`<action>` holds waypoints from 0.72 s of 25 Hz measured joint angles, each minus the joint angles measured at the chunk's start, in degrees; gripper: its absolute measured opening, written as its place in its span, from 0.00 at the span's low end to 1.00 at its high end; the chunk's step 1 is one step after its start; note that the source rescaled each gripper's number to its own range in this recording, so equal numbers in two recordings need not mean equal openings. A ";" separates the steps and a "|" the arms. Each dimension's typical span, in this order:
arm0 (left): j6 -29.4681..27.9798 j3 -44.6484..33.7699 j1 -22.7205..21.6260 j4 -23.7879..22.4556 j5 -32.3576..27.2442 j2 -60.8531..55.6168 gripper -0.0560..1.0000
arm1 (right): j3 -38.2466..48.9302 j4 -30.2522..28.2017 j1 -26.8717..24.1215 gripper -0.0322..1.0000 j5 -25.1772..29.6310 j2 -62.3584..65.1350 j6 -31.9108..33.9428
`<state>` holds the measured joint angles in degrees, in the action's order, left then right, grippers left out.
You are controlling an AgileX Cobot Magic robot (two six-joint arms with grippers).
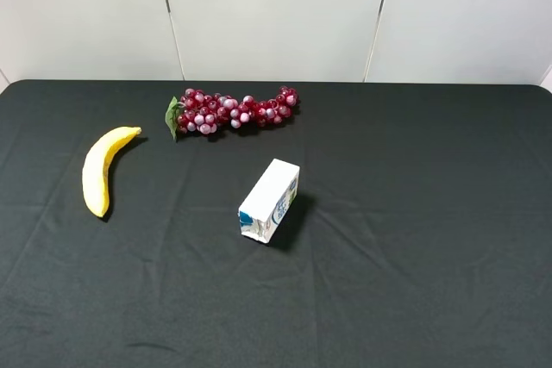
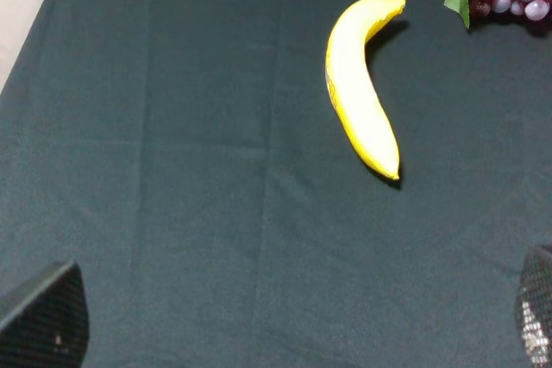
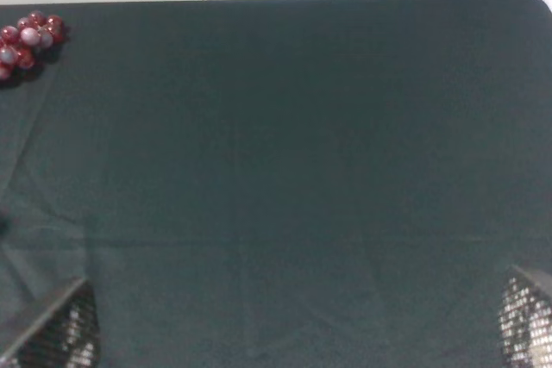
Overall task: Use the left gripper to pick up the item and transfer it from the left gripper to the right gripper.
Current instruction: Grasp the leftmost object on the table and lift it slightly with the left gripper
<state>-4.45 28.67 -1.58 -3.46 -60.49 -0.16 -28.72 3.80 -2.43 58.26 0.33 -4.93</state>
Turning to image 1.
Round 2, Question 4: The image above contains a yellow banana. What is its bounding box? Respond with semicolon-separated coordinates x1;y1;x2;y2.
82;127;141;218

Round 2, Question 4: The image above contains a white blue milk carton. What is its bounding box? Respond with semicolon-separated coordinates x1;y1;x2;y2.
238;159;300;244

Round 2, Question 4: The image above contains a red grape bunch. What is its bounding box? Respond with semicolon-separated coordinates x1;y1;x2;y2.
164;86;300;140

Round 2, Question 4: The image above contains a black tablecloth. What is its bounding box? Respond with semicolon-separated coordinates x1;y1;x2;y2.
1;80;551;367

